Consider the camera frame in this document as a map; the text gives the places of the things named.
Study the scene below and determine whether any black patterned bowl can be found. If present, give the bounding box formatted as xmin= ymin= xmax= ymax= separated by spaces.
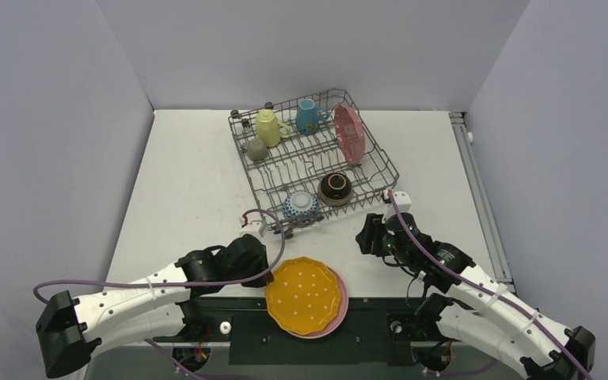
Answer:
xmin=317 ymin=172 xmax=354 ymax=207

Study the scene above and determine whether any yellow plate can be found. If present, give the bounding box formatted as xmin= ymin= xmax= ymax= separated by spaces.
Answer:
xmin=264 ymin=256 xmax=341 ymax=335

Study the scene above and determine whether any red patterned bowl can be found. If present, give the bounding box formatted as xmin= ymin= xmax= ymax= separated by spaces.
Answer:
xmin=283 ymin=190 xmax=320 ymax=227

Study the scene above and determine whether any grey wire dish rack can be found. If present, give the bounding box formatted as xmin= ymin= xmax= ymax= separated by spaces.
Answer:
xmin=228 ymin=109 xmax=400 ymax=238

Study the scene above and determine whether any small grey cup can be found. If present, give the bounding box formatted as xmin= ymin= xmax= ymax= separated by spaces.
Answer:
xmin=246 ymin=138 xmax=269 ymax=162

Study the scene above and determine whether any pink dotted plate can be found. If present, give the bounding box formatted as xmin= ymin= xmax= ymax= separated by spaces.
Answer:
xmin=333 ymin=104 xmax=366 ymax=165

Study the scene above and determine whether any pale yellow mug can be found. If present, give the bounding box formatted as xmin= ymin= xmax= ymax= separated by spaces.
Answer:
xmin=255 ymin=108 xmax=292 ymax=148

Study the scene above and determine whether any blue floral mug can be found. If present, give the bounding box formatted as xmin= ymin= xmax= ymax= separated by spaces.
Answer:
xmin=295 ymin=98 xmax=330 ymax=135

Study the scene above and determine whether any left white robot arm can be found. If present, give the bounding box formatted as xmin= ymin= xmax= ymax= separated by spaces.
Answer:
xmin=35 ymin=234 xmax=273 ymax=378

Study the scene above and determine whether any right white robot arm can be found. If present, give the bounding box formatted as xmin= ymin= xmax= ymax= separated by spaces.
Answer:
xmin=355 ymin=212 xmax=595 ymax=379

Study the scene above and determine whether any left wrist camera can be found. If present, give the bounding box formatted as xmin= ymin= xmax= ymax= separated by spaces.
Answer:
xmin=239 ymin=220 xmax=268 ymax=238

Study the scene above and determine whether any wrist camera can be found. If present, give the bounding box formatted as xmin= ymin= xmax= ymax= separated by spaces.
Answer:
xmin=382 ymin=189 xmax=412 ymax=218
xmin=239 ymin=220 xmax=268 ymax=238

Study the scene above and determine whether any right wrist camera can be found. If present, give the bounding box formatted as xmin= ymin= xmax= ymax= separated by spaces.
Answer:
xmin=382 ymin=189 xmax=412 ymax=218

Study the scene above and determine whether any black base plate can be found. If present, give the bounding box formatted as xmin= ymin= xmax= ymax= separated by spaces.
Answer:
xmin=155 ymin=297 xmax=450 ymax=367

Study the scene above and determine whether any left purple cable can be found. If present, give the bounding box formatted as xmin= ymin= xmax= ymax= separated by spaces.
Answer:
xmin=32 ymin=208 xmax=287 ymax=380

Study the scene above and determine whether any purple cable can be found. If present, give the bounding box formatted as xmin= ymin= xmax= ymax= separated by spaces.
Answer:
xmin=32 ymin=208 xmax=287 ymax=380
xmin=387 ymin=189 xmax=594 ymax=380

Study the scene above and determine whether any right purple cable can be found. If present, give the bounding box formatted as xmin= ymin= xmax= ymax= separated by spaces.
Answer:
xmin=387 ymin=189 xmax=594 ymax=380

